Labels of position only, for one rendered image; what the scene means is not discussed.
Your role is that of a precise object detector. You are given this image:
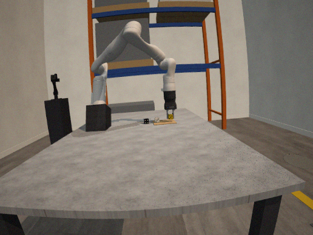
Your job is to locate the tan mat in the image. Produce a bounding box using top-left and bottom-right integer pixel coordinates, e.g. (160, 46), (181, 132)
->
(153, 119), (177, 125)

